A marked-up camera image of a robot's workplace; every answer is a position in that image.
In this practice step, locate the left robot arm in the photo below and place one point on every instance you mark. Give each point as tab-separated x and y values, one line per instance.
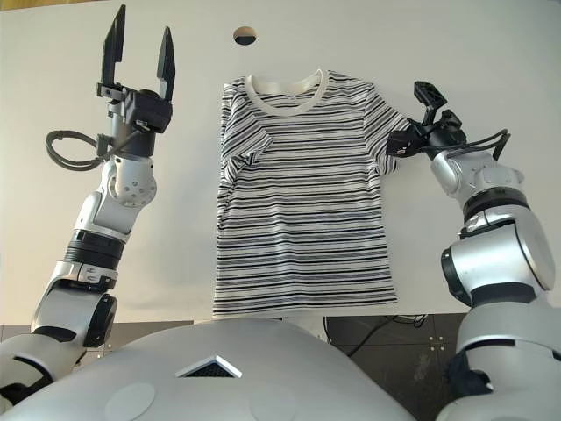
101	215

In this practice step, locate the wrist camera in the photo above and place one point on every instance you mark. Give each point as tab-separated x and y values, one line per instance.
453	120
151	112

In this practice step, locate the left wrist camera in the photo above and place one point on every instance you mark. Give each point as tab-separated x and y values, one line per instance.
151	112

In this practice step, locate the robot body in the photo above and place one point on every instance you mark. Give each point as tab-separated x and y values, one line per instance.
245	377

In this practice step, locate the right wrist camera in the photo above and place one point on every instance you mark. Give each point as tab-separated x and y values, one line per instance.
453	120

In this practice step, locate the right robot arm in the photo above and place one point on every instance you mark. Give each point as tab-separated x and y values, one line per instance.
504	263

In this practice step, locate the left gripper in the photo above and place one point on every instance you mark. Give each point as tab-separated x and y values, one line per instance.
136	144

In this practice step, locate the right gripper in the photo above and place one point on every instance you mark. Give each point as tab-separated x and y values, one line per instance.
434	131

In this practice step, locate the striped T-shirt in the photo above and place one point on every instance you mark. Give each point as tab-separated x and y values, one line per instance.
302	206

